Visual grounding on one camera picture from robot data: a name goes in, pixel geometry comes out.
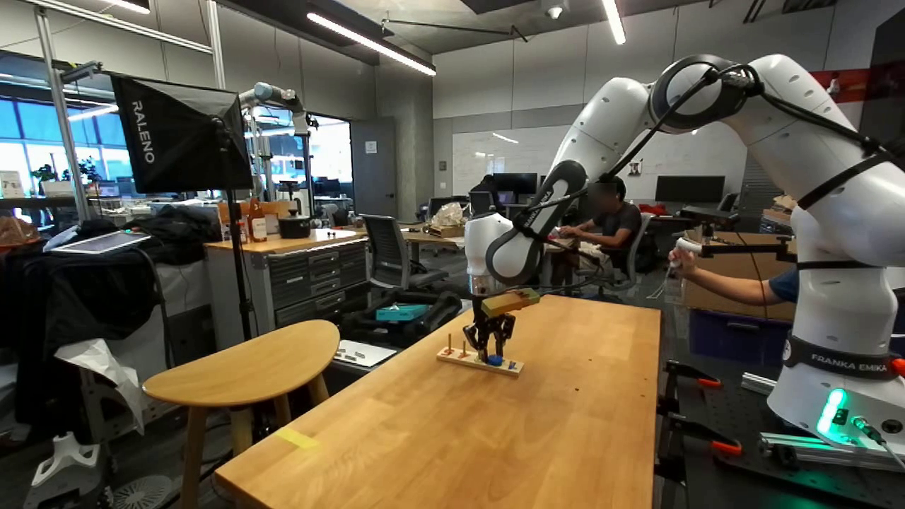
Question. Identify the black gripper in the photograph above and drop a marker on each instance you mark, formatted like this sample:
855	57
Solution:
491	326

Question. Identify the blue disk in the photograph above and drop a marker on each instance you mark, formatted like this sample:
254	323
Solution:
496	360

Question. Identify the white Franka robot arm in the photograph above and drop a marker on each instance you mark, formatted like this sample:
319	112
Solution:
831	207

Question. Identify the operator bare forearm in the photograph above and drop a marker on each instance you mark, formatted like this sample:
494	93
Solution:
744	283

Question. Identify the wooden peg rack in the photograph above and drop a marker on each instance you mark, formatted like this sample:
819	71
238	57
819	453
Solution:
457	357

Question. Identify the operator hand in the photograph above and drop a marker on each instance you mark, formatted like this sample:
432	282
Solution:
684	264

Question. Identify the black bag with teal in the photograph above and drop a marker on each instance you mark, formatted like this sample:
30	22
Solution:
405	316

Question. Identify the long wooden work table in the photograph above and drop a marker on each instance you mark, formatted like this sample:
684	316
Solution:
439	240

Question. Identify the crumpled paper pile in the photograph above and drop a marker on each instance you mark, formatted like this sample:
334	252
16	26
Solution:
450	220

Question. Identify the grey office chair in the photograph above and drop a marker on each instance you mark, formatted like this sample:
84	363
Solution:
385	247

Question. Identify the seated person in black shirt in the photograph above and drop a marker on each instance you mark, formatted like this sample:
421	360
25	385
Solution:
617	227

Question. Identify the grey drawer workbench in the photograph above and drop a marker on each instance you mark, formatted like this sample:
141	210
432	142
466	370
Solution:
302	278

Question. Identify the grey door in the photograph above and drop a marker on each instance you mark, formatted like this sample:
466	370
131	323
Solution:
375	167

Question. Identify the yellow tape strip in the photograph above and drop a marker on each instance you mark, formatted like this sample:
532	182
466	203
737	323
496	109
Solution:
298	439

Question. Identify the cardboard box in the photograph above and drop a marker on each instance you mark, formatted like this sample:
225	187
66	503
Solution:
725	300

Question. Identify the blue plastic bin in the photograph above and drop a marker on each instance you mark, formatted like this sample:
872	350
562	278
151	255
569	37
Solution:
737	337

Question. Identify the rounded wooden side table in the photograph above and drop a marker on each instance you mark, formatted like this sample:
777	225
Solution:
245	370

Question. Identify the black computer monitor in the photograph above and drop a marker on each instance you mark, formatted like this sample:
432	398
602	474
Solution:
691	187

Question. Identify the black light stand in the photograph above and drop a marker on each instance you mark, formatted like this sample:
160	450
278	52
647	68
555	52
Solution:
241	273

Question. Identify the black horizontal bar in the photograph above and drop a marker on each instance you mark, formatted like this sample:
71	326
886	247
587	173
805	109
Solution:
744	251

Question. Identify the long ceiling light strip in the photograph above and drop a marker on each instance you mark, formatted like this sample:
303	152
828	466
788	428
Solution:
368	43

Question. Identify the black bag on bench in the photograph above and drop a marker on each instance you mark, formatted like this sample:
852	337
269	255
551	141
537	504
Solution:
180	237

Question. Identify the short ceiling light strip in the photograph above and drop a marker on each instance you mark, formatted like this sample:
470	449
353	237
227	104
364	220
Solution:
614	22

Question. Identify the black softbox light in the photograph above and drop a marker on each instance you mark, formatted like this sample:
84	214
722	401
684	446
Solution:
184	136

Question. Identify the white hanging cloth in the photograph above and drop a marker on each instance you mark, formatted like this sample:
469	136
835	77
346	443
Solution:
108	372

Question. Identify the white flat board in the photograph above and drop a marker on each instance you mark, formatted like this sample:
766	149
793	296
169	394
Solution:
100	241

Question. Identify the black draped jacket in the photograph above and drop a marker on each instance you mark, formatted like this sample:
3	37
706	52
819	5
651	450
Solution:
87	300

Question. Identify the white stand base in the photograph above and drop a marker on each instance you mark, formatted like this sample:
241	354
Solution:
64	470

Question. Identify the tan wrist camera mount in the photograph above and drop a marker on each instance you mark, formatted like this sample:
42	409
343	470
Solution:
510	305

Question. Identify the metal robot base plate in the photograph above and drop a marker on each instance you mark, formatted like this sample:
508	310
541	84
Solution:
822	450

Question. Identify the red wall banner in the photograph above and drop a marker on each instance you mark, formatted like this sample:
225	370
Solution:
838	84

